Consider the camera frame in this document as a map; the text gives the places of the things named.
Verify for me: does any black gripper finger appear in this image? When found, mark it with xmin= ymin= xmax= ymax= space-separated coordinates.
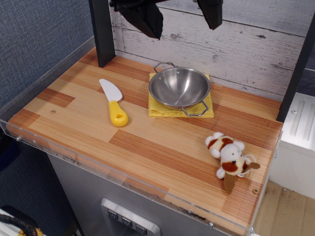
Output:
xmin=197 ymin=0 xmax=223 ymax=30
xmin=109 ymin=0 xmax=163 ymax=40

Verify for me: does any white brown plush dog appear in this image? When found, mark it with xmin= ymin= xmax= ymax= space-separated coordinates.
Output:
xmin=205 ymin=132 xmax=260 ymax=194

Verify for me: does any stainless steel bowl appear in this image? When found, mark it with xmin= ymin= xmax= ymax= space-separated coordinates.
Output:
xmin=149 ymin=62 xmax=211 ymax=117

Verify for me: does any yellow folded cloth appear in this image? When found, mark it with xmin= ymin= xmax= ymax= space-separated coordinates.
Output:
xmin=148 ymin=72 xmax=215 ymax=118

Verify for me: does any white ridged side panel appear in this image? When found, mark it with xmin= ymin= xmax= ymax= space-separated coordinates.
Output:
xmin=281 ymin=92 xmax=315 ymax=154

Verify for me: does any clear acrylic guard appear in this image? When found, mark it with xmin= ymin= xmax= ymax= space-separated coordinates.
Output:
xmin=0 ymin=39 xmax=282 ymax=236

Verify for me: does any grey toy fridge cabinet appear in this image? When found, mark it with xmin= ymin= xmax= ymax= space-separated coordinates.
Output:
xmin=48 ymin=155 xmax=224 ymax=236

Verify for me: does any silver dispenser button panel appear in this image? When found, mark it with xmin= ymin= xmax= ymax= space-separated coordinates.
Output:
xmin=100 ymin=198 xmax=161 ymax=236

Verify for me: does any dark left post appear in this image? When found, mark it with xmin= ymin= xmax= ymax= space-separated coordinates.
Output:
xmin=89 ymin=0 xmax=116 ymax=67

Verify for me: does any dark post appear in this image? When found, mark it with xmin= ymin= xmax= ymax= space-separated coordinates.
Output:
xmin=276 ymin=15 xmax=315 ymax=122
xmin=89 ymin=0 xmax=116 ymax=67

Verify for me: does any yellow handled toy knife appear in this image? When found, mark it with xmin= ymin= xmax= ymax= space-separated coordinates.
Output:
xmin=99 ymin=79 xmax=128 ymax=127

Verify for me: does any dark right post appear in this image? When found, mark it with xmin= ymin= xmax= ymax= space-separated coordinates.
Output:
xmin=276 ymin=15 xmax=315 ymax=122

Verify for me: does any black braided cable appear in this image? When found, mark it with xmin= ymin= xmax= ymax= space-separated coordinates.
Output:
xmin=0 ymin=213 xmax=37 ymax=236

